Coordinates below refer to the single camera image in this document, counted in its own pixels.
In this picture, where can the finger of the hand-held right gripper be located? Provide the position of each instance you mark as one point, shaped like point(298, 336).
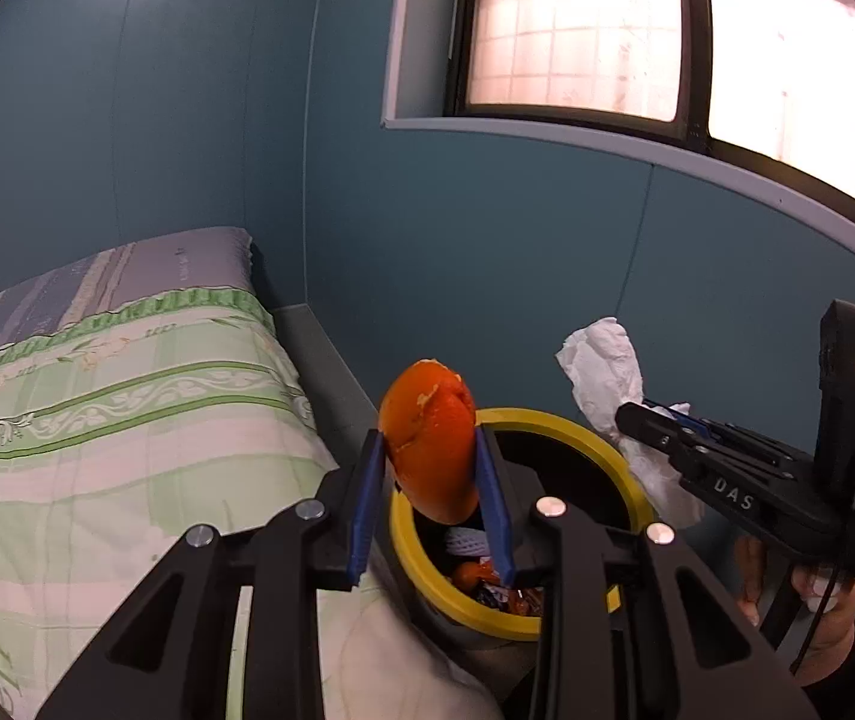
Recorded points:
point(678, 414)
point(656, 435)

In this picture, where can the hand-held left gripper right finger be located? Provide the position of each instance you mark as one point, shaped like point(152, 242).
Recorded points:
point(497, 510)

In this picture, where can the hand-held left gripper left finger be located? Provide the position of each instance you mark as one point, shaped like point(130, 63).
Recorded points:
point(363, 510)

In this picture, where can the large white foam net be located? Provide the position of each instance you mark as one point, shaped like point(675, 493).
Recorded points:
point(465, 541)

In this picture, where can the white tissue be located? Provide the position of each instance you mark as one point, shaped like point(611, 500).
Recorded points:
point(607, 375)

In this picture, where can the yellow rimmed black trash bin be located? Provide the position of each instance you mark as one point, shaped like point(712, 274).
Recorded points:
point(427, 585)

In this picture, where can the orange peel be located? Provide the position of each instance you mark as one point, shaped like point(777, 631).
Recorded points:
point(431, 435)

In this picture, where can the person's right forearm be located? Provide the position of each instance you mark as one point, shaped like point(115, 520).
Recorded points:
point(851, 682)

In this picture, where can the person's right hand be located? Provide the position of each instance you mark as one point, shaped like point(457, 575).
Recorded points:
point(832, 630)

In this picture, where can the green patterned quilt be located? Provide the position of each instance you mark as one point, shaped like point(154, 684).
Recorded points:
point(135, 420)

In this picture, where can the brown framed window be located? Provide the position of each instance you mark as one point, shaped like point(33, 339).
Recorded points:
point(585, 30)

